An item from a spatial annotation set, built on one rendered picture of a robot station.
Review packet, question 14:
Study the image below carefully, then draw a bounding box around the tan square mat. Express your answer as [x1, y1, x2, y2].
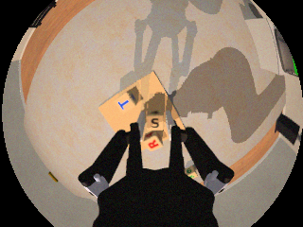
[98, 72, 185, 141]

